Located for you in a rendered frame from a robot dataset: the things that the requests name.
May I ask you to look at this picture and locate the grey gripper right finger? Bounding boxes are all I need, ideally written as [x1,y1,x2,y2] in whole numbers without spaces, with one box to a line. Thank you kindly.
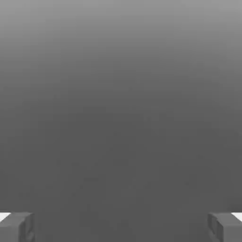
[207,212,242,242]

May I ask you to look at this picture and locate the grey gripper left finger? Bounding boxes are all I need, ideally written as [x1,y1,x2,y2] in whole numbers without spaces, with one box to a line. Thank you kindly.
[0,211,36,242]

